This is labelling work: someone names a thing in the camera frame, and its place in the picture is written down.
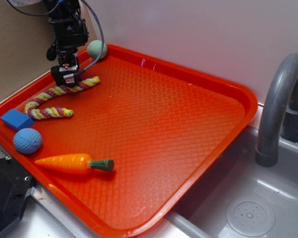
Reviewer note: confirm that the black box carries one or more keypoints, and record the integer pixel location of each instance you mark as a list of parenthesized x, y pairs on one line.
[(67, 77)]

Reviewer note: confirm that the blue rectangular block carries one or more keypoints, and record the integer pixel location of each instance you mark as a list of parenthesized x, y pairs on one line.
[(17, 120)]

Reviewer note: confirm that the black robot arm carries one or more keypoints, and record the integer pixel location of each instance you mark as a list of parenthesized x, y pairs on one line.
[(61, 9)]

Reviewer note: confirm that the blue textured ball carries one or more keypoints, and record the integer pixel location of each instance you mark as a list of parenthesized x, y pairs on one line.
[(27, 141)]

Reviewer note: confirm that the multicolour twisted rope toy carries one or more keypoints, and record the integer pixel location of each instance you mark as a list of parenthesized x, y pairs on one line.
[(31, 108)]

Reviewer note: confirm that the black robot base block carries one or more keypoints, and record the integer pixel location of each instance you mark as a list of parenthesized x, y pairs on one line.
[(15, 187)]

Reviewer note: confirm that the grey toy sink basin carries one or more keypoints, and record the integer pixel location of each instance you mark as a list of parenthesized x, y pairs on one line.
[(237, 198)]

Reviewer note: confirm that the green textured ball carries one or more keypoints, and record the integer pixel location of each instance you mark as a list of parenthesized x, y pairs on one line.
[(97, 49)]

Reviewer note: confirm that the orange toy carrot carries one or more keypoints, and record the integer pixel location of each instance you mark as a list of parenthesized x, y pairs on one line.
[(78, 164)]

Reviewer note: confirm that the brown cardboard panel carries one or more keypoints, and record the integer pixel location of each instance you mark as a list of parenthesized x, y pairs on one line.
[(24, 40)]

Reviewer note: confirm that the orange plastic tray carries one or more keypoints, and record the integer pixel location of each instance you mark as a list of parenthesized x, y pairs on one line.
[(163, 125)]

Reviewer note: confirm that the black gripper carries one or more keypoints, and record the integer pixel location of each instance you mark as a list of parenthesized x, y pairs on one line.
[(70, 34)]

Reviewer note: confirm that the grey toy faucet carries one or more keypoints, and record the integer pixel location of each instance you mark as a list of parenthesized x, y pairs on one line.
[(280, 113)]

